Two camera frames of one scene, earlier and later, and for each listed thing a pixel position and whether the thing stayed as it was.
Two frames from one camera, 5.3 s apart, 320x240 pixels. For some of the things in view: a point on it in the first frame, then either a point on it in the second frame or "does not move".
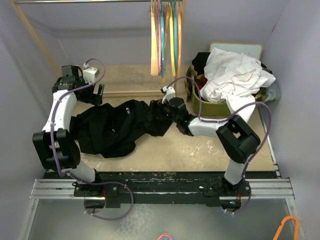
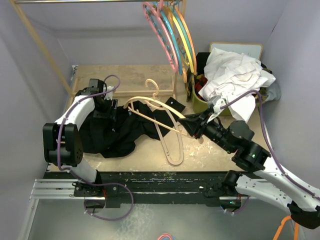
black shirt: x=111 y=128 does not move
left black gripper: x=93 y=98 -> x=110 y=113
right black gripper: x=157 y=105 -> x=197 y=123
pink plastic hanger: x=159 y=37 -> x=157 y=11
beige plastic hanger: x=154 y=59 -> x=151 y=107
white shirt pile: x=234 y=78 does not move
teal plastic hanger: x=175 y=18 -> x=183 y=24
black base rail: x=210 y=188 does not move
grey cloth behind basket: x=274 y=92 does not move
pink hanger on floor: x=165 y=234 does not move
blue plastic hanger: x=162 y=39 -> x=162 y=5
